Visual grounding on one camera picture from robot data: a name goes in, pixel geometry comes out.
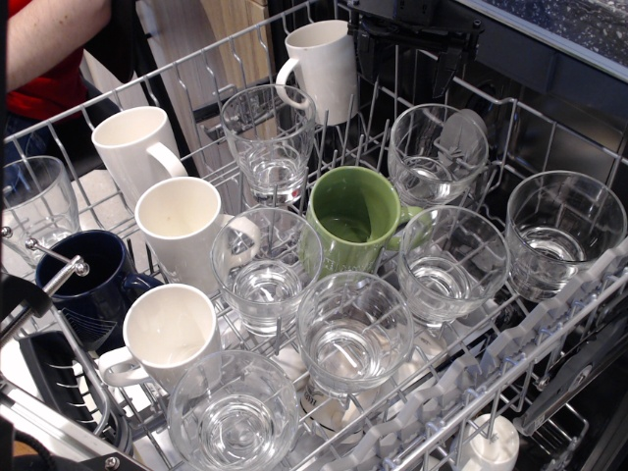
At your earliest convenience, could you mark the white mug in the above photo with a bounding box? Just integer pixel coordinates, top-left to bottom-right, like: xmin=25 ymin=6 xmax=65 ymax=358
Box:
xmin=98 ymin=284 xmax=221 ymax=393
xmin=276 ymin=20 xmax=359 ymax=126
xmin=91 ymin=106 xmax=187 ymax=209
xmin=134 ymin=177 xmax=235 ymax=295

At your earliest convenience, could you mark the grey plastic rack holder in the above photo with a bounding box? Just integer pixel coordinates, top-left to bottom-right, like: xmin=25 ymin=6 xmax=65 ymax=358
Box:
xmin=337 ymin=241 xmax=627 ymax=468

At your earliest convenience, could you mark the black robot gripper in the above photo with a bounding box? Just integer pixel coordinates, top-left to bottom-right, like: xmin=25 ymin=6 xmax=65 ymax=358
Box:
xmin=346 ymin=0 xmax=483 ymax=98

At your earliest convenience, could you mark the white mug left back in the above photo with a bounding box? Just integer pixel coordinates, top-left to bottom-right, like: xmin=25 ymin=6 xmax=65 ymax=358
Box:
xmin=91 ymin=106 xmax=187 ymax=209

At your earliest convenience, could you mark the dark blue mug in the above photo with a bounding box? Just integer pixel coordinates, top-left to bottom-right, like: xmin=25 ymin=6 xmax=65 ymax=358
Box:
xmin=52 ymin=230 xmax=161 ymax=354

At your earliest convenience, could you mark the black metal frame bar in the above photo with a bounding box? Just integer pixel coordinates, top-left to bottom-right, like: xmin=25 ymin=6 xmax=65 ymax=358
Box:
xmin=1 ymin=237 xmax=90 ymax=346

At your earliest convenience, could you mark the white mug middle left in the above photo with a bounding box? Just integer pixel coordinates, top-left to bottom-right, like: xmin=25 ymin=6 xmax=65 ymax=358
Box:
xmin=134 ymin=177 xmax=235 ymax=295

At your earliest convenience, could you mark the wooden cabinet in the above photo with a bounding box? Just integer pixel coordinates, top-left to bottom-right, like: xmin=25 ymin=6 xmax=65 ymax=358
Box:
xmin=136 ymin=1 xmax=274 ymax=177

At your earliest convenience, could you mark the person forearm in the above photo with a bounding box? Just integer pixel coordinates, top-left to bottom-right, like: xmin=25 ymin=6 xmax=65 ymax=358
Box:
xmin=6 ymin=0 xmax=112 ymax=91

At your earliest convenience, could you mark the grey wire dishwasher rack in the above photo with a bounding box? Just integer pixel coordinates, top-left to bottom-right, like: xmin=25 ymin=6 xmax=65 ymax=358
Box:
xmin=1 ymin=1 xmax=627 ymax=470

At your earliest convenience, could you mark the white rack wheel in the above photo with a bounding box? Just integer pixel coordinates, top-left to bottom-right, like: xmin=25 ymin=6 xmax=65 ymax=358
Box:
xmin=460 ymin=413 xmax=519 ymax=470

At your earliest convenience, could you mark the tall clear glass back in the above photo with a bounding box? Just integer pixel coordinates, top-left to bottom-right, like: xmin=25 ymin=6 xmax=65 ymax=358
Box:
xmin=221 ymin=84 xmax=316 ymax=206

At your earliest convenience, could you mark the white mug front left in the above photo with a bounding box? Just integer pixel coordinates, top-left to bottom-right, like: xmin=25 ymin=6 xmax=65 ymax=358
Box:
xmin=98 ymin=284 xmax=221 ymax=393

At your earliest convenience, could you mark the black plastic tray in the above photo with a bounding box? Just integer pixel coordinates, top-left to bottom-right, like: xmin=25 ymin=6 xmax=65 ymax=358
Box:
xmin=19 ymin=331 xmax=101 ymax=432

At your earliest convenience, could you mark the green ceramic mug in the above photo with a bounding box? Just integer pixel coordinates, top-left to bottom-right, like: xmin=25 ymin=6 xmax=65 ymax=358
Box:
xmin=306 ymin=166 xmax=423 ymax=278

